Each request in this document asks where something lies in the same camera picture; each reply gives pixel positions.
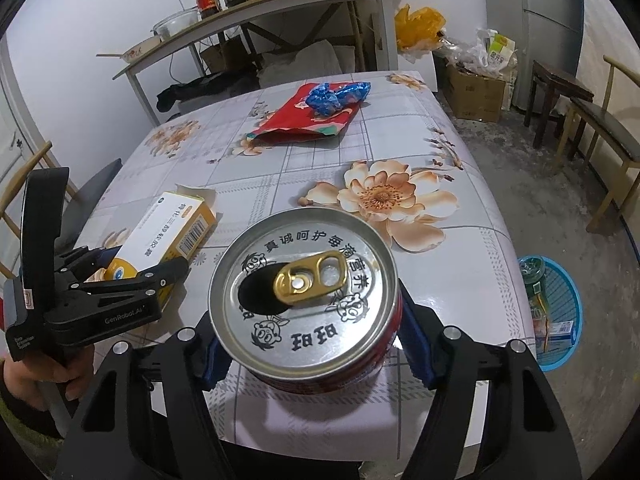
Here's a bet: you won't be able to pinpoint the green plastic bottle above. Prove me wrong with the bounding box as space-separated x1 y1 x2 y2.
520 257 548 321

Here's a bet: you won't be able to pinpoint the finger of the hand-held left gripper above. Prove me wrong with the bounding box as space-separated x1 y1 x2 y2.
70 257 192 306
52 245 126 281

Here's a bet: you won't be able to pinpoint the yellow white medicine box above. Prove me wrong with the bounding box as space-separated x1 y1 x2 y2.
102 187 218 281

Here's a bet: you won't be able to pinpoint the table with floral tablecloth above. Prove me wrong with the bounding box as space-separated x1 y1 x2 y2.
75 71 538 448

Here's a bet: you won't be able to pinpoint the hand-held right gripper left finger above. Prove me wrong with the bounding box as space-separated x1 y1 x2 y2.
52 310 236 480

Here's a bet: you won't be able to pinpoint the person's left hand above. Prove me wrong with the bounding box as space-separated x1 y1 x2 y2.
2 345 96 411

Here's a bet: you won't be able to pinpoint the red drink can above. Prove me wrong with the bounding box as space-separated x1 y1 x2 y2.
207 208 403 393

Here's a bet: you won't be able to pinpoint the light wooden chair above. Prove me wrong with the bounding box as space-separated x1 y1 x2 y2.
555 55 640 233

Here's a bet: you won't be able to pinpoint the blue crumpled wrapper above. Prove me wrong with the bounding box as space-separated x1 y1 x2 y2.
305 81 372 120

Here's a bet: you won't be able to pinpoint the brown box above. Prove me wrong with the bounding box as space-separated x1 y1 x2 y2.
200 40 256 73

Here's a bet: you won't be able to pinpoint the white green snack bag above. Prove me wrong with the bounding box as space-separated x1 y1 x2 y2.
482 30 518 73

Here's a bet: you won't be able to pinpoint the orange plastic bag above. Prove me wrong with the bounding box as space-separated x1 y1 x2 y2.
394 4 447 52

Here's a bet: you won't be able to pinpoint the floral ceramic bowl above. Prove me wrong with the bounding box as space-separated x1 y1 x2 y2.
122 35 163 63

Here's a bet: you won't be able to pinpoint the dark wooden stool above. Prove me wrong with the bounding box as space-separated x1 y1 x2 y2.
524 60 596 150

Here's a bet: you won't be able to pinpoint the blue mesh basket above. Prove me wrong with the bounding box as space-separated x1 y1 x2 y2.
517 255 583 372

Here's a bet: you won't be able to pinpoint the red snack packet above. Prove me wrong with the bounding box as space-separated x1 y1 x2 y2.
245 81 363 147

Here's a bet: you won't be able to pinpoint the glass bowl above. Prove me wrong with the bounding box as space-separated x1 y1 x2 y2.
152 7 201 41

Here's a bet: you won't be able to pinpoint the white board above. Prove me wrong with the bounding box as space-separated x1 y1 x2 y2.
397 49 438 92

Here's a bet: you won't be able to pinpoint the grey side table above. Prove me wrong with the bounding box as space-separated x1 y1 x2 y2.
111 0 403 128

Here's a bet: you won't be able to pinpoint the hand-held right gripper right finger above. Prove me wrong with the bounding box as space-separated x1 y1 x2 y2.
397 290 583 480

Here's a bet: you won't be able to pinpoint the blue white box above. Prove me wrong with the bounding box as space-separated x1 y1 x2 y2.
537 320 576 348

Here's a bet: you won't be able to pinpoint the black cloth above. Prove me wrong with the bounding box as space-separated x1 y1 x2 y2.
156 71 261 112

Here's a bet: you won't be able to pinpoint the cardboard box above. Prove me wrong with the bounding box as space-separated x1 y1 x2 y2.
442 62 507 123

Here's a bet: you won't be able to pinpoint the white fridge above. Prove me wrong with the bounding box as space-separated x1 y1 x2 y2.
517 0 586 111

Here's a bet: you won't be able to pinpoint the white sack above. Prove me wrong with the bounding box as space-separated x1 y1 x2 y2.
259 40 357 83

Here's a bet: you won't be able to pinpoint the clear plastic bags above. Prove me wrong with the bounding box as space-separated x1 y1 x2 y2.
435 27 493 78

